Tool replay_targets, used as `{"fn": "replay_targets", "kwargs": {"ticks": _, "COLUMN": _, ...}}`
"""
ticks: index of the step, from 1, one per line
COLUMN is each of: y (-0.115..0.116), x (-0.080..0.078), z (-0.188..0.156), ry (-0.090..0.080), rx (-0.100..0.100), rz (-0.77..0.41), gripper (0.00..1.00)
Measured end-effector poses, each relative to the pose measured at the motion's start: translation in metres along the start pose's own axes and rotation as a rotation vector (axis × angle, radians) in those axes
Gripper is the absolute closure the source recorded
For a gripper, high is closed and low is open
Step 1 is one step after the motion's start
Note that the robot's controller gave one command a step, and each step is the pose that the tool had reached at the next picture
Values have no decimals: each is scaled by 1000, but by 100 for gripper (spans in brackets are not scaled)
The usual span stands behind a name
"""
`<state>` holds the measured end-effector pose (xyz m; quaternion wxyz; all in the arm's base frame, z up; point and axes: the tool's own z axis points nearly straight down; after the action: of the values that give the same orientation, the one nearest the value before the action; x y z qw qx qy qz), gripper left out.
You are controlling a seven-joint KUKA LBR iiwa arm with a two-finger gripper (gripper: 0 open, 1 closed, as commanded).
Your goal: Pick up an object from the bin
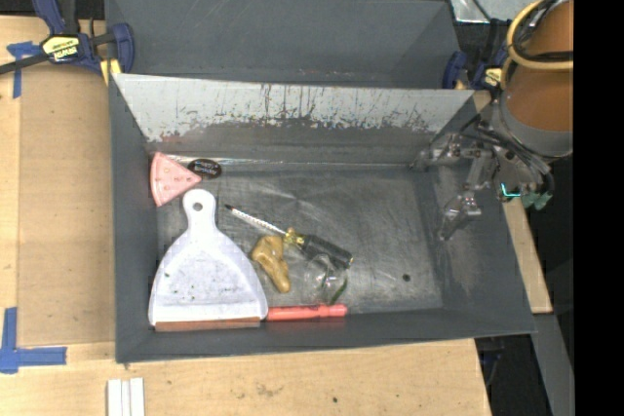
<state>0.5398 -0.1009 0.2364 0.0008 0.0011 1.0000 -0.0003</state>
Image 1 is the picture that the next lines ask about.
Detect grey metal bin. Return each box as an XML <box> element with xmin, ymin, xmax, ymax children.
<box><xmin>102</xmin><ymin>0</ymin><xmax>538</xmax><ymax>364</ymax></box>

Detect tan toy figure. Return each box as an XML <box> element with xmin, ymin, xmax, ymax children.
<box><xmin>250</xmin><ymin>234</ymin><xmax>293</xmax><ymax>294</ymax></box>

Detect black oval badge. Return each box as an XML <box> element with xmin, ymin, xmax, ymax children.
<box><xmin>186</xmin><ymin>157</ymin><xmax>223</xmax><ymax>180</ymax></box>

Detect clear glass cup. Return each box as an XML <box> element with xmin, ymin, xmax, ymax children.
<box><xmin>301</xmin><ymin>254</ymin><xmax>349</xmax><ymax>307</ymax></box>

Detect red-orange marker pen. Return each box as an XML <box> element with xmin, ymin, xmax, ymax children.
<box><xmin>265</xmin><ymin>303</ymin><xmax>349</xmax><ymax>322</ymax></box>

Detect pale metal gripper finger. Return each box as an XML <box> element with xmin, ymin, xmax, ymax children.
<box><xmin>408</xmin><ymin>141</ymin><xmax>463</xmax><ymax>172</ymax></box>
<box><xmin>435</xmin><ymin>192</ymin><xmax>484</xmax><ymax>243</ymax></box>

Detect pink triangular toy cheese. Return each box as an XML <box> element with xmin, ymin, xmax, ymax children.
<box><xmin>149</xmin><ymin>151</ymin><xmax>203</xmax><ymax>208</ymax></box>

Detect white plastic dustpan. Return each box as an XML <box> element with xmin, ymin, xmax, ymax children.
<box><xmin>146</xmin><ymin>188</ymin><xmax>270</xmax><ymax>328</ymax></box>

